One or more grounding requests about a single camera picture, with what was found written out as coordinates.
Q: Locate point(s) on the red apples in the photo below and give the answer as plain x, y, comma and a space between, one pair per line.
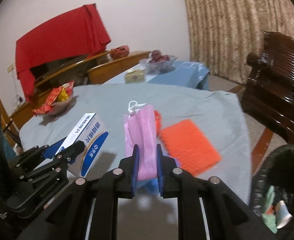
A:
156, 57

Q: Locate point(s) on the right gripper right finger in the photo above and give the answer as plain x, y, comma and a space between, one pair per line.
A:
207, 209

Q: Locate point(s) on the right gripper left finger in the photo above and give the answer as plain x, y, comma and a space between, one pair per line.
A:
87, 209

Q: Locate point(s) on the grey table cloth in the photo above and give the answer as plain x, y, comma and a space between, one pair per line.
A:
217, 114

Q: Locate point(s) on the snack bowl with red packets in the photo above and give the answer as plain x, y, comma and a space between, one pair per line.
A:
57, 100

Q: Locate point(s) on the black lined trash bin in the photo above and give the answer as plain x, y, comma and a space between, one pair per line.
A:
276, 172

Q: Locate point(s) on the dark wooden armchair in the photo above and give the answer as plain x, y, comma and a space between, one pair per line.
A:
269, 93

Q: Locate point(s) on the pink face mask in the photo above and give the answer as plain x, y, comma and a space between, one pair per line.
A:
140, 129

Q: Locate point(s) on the beige tissue box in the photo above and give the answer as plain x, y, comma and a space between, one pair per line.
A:
135, 76

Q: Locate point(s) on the patterned beige curtain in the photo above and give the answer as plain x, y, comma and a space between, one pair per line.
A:
223, 32

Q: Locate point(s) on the white blue medicine box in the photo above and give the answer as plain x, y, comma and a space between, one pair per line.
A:
93, 133

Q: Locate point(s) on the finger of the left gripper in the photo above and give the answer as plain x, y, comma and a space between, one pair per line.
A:
70, 154
48, 152

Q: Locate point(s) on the glass fruit bowl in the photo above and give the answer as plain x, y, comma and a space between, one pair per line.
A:
160, 67

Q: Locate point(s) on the red cloth cover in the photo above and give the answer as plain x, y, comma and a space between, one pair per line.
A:
74, 33

